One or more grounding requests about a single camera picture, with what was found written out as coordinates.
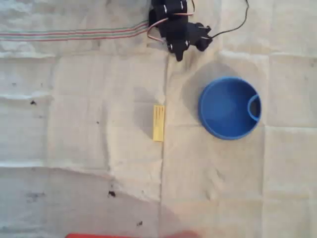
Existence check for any yellow rectangular block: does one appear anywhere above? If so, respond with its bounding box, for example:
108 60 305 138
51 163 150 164
152 104 166 143

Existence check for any blue plastic bowl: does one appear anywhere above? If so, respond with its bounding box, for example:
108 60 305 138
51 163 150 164
198 76 263 141

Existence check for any white creased cloth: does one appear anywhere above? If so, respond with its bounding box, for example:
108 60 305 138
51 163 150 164
0 0 317 238

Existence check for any red flat object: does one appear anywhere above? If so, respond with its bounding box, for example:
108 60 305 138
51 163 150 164
64 232 200 238

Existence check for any white red servo wire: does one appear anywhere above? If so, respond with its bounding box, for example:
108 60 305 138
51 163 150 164
172 0 197 17
146 16 171 41

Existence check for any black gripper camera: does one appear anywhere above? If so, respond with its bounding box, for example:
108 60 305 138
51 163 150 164
192 22 212 52

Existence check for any black camera cable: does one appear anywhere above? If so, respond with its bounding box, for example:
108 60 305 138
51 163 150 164
211 0 250 39

